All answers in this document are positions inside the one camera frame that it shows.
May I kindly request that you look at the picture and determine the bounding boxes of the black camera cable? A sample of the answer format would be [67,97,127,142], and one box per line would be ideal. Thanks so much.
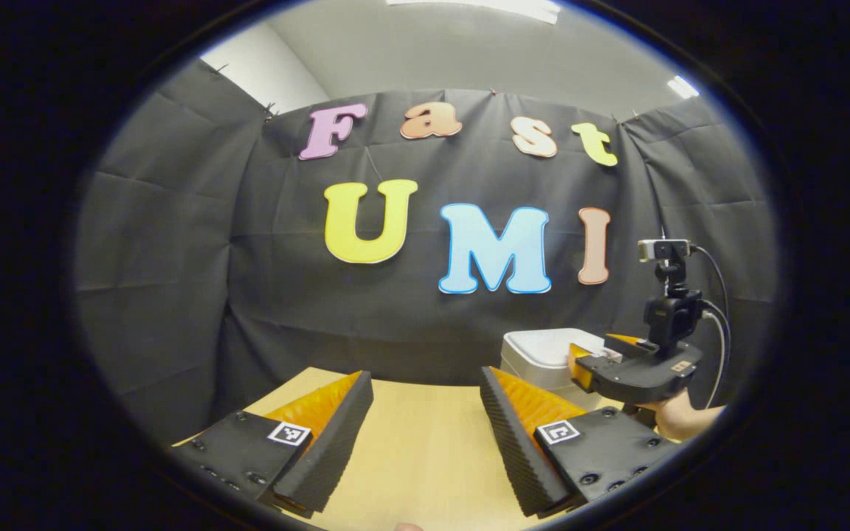
[691,246,733,410]

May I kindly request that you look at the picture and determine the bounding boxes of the white desktop garbage bin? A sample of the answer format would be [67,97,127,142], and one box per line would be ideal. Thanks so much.
[500,328,607,412]

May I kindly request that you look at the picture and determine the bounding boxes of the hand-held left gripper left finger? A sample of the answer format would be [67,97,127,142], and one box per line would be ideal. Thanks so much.
[170,369,376,519]

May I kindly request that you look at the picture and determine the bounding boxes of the black backdrop cloth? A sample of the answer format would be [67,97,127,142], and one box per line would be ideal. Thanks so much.
[75,59,780,428]

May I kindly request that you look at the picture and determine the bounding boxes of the wooden desktop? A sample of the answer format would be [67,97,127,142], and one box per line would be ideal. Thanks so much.
[170,367,684,531]

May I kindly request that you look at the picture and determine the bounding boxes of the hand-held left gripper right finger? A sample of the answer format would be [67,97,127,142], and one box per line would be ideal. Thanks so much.
[480,366,684,518]

